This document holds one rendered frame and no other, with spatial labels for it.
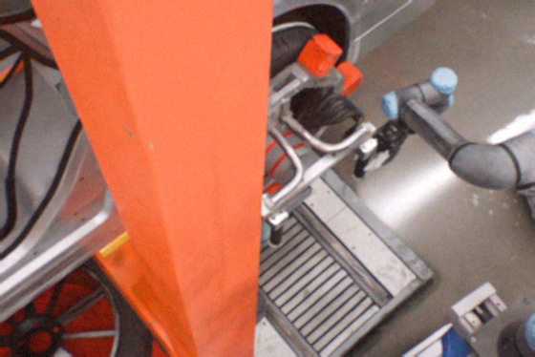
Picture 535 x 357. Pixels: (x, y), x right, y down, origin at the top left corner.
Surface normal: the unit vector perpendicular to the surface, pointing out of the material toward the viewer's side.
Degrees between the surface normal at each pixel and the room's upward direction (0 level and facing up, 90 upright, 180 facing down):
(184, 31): 90
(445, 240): 0
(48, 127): 6
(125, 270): 0
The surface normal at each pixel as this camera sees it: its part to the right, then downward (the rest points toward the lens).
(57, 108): -0.05, -0.36
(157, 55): 0.65, 0.69
